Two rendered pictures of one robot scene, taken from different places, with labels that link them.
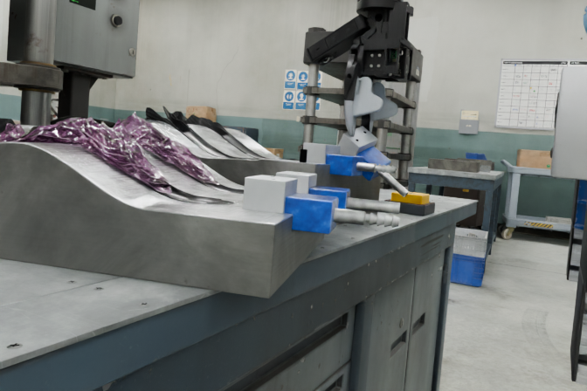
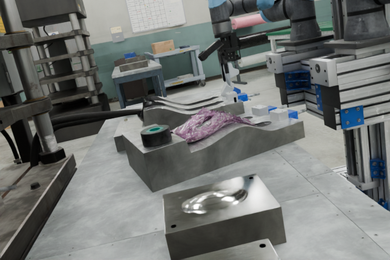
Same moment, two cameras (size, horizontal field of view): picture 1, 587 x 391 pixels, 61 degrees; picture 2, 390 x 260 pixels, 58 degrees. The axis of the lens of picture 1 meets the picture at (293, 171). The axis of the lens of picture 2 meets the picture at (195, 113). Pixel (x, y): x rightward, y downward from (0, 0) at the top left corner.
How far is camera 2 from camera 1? 93 cm
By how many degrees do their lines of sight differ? 35
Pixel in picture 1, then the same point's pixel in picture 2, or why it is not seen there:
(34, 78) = (45, 107)
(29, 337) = (307, 156)
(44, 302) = (286, 155)
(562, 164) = (331, 83)
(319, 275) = not seen: hidden behind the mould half
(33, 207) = (248, 142)
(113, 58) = not seen: hidden behind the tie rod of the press
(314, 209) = (293, 114)
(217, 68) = not seen: outside the picture
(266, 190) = (284, 114)
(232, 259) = (296, 132)
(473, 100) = (115, 20)
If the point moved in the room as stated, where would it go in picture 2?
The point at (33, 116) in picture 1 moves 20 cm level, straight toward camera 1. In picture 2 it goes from (48, 127) to (86, 125)
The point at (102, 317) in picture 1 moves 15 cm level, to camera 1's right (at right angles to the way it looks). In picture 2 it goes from (302, 151) to (333, 134)
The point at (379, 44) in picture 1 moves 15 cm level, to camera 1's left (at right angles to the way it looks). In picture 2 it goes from (231, 50) to (202, 57)
